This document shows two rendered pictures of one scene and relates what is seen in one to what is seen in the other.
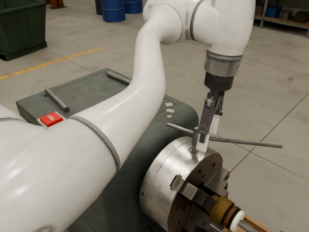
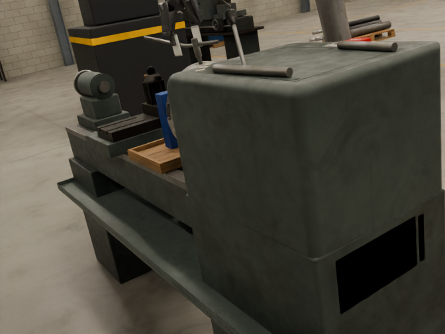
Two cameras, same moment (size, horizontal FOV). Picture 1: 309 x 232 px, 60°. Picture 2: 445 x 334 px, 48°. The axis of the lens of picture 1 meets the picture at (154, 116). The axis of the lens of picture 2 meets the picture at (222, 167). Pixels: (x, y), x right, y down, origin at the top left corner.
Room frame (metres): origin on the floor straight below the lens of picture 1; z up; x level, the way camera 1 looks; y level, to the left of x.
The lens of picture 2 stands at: (2.25, 0.34, 1.46)
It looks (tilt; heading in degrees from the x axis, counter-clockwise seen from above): 20 degrees down; 196
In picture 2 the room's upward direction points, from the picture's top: 10 degrees counter-clockwise
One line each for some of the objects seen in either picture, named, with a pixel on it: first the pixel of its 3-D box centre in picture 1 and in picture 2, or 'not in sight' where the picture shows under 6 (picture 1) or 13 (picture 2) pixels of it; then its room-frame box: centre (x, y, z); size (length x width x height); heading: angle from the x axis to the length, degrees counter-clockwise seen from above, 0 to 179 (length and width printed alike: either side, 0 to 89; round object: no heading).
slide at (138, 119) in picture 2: not in sight; (148, 121); (0.20, -0.55, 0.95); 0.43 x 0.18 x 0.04; 136
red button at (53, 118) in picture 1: (51, 119); (355, 42); (0.79, 0.37, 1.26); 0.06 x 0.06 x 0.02; 46
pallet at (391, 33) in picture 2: not in sight; (357, 38); (-8.25, 0.60, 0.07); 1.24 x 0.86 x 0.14; 132
